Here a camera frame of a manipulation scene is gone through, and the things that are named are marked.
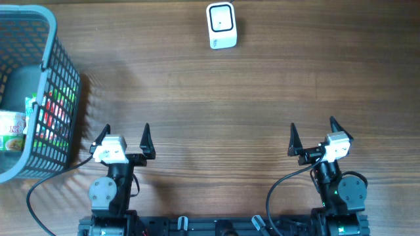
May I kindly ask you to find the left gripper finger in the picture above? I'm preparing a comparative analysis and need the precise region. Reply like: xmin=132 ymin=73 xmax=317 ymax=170
xmin=89 ymin=124 xmax=110 ymax=153
xmin=140 ymin=123 xmax=156 ymax=159

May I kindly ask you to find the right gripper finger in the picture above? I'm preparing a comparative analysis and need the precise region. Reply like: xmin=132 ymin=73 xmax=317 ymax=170
xmin=329 ymin=116 xmax=354 ymax=142
xmin=287 ymin=123 xmax=303 ymax=157

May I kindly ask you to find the green candy bag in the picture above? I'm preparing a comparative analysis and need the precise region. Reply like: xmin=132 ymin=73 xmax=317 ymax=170
xmin=32 ymin=85 xmax=79 ymax=151

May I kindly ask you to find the cup noodles container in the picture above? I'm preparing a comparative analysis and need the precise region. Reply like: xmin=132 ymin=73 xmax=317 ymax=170
xmin=1 ymin=110 xmax=26 ymax=151

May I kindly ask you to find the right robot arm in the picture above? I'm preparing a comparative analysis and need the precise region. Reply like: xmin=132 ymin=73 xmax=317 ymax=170
xmin=287 ymin=117 xmax=370 ymax=236

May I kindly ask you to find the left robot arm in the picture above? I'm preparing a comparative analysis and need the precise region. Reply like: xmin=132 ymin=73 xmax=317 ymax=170
xmin=78 ymin=124 xmax=156 ymax=236

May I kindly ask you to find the white barcode scanner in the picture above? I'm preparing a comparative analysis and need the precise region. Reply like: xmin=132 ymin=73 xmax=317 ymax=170
xmin=206 ymin=2 xmax=238 ymax=50

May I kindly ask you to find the grey plastic mesh basket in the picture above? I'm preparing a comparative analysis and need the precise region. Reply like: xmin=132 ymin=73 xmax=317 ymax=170
xmin=1 ymin=5 xmax=82 ymax=182

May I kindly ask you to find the right camera cable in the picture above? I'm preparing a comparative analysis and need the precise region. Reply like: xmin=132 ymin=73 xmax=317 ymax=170
xmin=265 ymin=153 xmax=326 ymax=230

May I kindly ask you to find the camera cable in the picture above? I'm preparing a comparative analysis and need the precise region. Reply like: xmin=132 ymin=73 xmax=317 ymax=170
xmin=26 ymin=153 xmax=95 ymax=236
xmin=265 ymin=153 xmax=326 ymax=230

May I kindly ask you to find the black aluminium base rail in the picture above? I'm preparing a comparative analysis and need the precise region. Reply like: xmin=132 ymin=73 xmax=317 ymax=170
xmin=77 ymin=215 xmax=370 ymax=236

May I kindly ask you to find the left camera cable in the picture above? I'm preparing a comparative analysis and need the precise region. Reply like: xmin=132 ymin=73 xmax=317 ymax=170
xmin=26 ymin=153 xmax=95 ymax=236

